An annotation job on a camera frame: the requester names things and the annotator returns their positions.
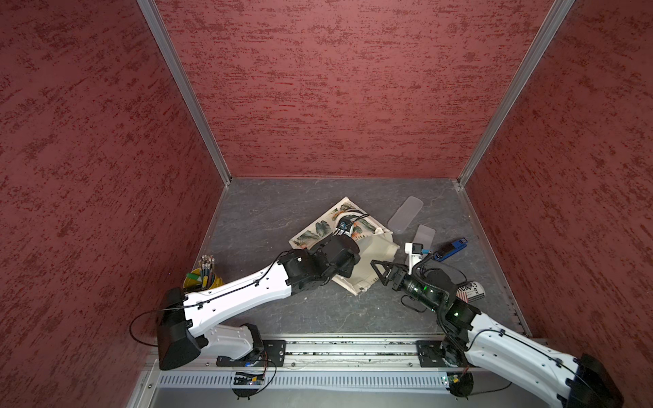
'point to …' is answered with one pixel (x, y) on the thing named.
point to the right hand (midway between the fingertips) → (374, 270)
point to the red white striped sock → (471, 291)
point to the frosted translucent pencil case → (405, 214)
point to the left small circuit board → (247, 380)
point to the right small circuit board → (453, 378)
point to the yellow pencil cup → (201, 280)
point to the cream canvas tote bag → (377, 244)
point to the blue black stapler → (450, 248)
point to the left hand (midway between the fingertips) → (345, 257)
